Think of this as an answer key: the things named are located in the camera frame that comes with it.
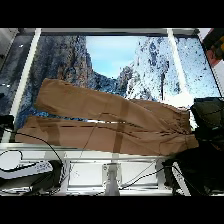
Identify black cable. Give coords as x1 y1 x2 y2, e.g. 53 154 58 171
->
119 163 176 190
0 126 66 174

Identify heap of clothes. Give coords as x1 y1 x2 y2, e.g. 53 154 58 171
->
201 28 224 62

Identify brown trousers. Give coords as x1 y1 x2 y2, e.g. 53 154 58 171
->
14 77 200 157

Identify dark green garment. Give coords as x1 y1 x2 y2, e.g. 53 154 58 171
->
190 96 224 130

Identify silver frame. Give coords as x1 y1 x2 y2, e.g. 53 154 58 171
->
0 28 205 196

